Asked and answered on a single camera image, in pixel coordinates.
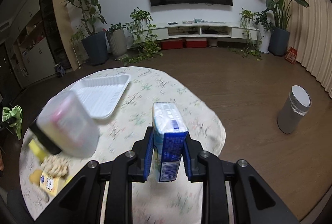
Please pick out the plant in ribbed white pot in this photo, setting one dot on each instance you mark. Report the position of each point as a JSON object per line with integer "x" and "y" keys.
{"x": 117, "y": 40}

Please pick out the blue cartoon tissue pack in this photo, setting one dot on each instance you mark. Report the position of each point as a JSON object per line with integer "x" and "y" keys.
{"x": 169, "y": 133}

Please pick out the trailing green vine plant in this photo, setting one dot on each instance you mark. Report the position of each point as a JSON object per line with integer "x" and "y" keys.
{"x": 145, "y": 44}

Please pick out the translucent plastic container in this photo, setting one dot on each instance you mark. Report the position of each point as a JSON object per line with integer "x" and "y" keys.
{"x": 67, "y": 124}

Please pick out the yellow sponge block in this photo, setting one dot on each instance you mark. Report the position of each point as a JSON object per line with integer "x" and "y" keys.
{"x": 37, "y": 149}

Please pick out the tall plant in dark pot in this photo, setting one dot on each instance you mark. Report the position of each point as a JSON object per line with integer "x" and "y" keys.
{"x": 94, "y": 42}

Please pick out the white knitted roll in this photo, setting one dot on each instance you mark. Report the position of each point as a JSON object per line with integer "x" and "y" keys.
{"x": 40, "y": 192}

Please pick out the white tv console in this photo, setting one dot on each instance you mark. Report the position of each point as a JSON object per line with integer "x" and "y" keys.
{"x": 222, "y": 30}

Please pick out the white foam tray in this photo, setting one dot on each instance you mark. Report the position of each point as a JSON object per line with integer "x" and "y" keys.
{"x": 100, "y": 96}

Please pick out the cream knotted rope toy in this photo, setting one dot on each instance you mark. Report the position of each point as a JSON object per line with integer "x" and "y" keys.
{"x": 55, "y": 166}

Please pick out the blue box on floor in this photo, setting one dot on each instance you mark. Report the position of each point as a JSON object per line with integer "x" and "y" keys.
{"x": 59, "y": 70}

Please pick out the red storage box left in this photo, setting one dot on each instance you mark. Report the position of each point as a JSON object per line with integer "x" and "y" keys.
{"x": 172, "y": 44}

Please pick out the grey cylindrical trash bin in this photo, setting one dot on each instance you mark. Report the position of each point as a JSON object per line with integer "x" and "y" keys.
{"x": 296, "y": 106}

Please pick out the red storage box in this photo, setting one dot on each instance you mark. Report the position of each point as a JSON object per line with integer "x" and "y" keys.
{"x": 172, "y": 44}
{"x": 196, "y": 43}

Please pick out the tan gourd sponge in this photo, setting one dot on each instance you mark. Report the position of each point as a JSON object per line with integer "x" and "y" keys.
{"x": 35, "y": 177}

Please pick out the small plant by console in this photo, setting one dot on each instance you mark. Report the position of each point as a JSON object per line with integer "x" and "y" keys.
{"x": 256, "y": 25}

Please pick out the red box on floor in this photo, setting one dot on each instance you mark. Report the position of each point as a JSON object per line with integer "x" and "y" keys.
{"x": 291, "y": 55}

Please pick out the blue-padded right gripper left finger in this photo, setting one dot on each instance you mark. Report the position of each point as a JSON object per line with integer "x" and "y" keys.
{"x": 144, "y": 153}

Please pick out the red storage box right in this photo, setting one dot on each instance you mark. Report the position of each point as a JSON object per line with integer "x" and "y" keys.
{"x": 196, "y": 43}

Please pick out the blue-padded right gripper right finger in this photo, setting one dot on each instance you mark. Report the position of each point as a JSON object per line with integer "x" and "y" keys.
{"x": 195, "y": 171}

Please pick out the yellow tissue pack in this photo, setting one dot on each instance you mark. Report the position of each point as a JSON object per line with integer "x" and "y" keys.
{"x": 50, "y": 184}

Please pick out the large-leaf plant in dark pot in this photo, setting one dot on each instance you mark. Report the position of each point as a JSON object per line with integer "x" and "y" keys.
{"x": 280, "y": 35}

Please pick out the beige curtain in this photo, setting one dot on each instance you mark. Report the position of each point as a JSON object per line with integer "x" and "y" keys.
{"x": 310, "y": 35}

